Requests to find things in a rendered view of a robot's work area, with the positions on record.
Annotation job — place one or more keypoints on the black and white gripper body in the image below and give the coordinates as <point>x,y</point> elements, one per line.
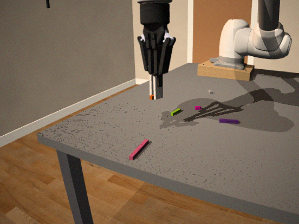
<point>155,17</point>

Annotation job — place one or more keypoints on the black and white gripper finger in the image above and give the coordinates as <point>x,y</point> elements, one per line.
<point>162,58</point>
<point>147,57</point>

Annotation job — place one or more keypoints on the pink rod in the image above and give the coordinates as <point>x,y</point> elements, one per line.
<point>134,154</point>

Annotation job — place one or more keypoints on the lime green rod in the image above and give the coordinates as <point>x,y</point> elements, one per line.
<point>175,112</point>

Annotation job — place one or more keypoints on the purple rod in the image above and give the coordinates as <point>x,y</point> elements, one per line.
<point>228,121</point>

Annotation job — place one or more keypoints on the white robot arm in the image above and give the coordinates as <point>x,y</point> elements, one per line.
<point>267,40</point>

